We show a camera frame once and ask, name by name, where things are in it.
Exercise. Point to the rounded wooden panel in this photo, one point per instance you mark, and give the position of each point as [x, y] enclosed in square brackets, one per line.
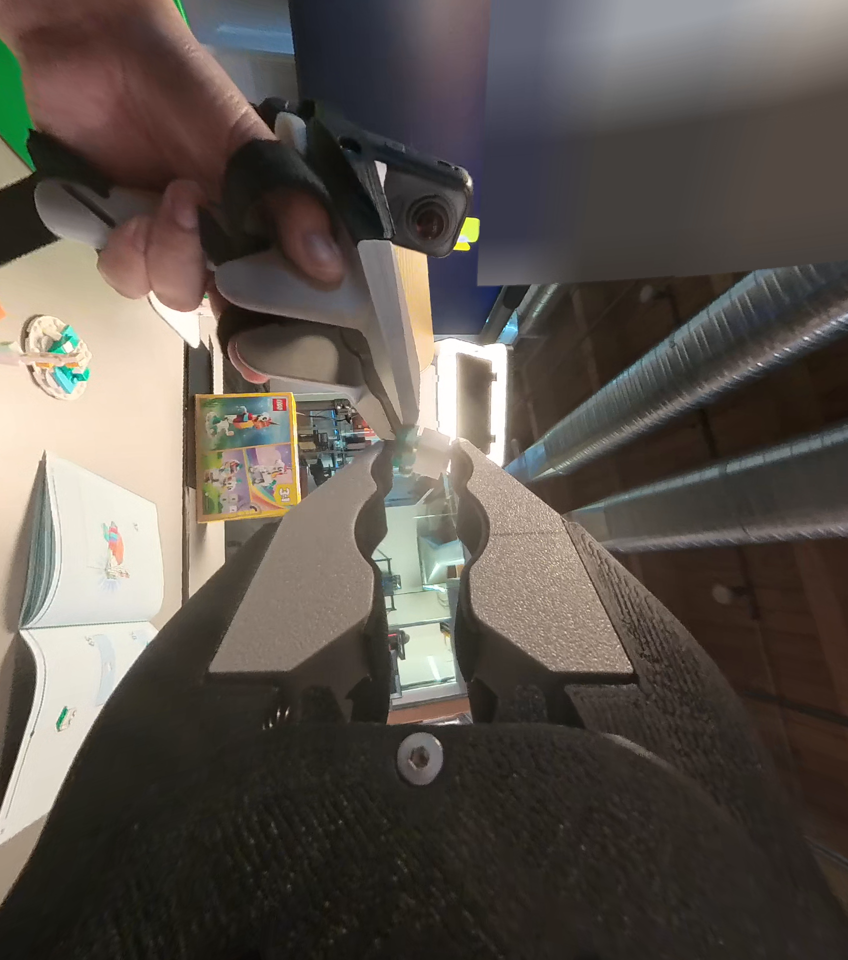
[415, 300]

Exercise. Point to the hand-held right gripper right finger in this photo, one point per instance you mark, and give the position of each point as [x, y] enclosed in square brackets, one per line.
[544, 600]

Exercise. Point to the small green white lego assembly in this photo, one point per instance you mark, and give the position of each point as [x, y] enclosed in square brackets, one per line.
[431, 455]

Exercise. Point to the round white teal lego model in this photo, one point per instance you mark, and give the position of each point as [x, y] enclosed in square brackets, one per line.
[56, 356]

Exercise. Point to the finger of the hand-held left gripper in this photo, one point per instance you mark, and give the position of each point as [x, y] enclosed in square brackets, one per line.
[390, 330]
[289, 289]

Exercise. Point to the person's left hand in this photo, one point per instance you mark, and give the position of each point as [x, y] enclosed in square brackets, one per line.
[131, 82]

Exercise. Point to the yellow lego set box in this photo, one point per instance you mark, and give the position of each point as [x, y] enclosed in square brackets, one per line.
[244, 457]

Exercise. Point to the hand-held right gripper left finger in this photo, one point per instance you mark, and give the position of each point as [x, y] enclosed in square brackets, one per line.
[296, 592]

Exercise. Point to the silver spiral ceiling duct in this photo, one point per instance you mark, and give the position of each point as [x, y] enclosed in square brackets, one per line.
[694, 367]
[731, 487]

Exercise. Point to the instruction booklet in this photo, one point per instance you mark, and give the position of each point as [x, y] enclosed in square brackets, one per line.
[101, 555]

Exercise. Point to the studio light panel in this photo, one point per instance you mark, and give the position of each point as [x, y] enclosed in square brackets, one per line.
[445, 375]

